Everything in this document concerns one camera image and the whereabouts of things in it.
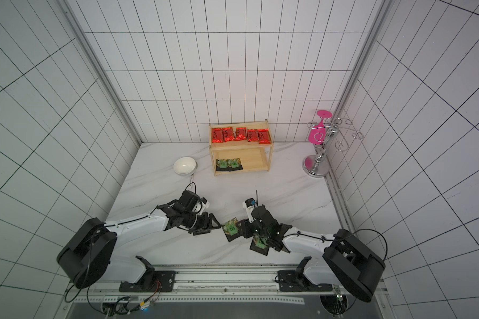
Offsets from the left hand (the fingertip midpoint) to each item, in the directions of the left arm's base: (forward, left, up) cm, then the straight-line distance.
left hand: (212, 231), depth 82 cm
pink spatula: (+35, -46, +25) cm, 62 cm away
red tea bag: (+39, -23, +19) cm, 49 cm away
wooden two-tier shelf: (+43, -20, -1) cm, 48 cm away
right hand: (+2, -9, 0) cm, 9 cm away
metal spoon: (+30, +14, -3) cm, 33 cm away
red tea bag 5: (+39, 0, +19) cm, 43 cm away
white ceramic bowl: (+35, +18, 0) cm, 39 cm away
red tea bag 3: (+40, -12, +20) cm, 46 cm away
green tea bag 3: (+2, -8, -3) cm, 8 cm away
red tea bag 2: (+39, -17, +19) cm, 47 cm away
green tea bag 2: (+37, -8, -1) cm, 38 cm away
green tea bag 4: (-4, -20, -3) cm, 21 cm away
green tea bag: (+37, -1, -1) cm, 37 cm away
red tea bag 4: (+39, -6, +19) cm, 44 cm away
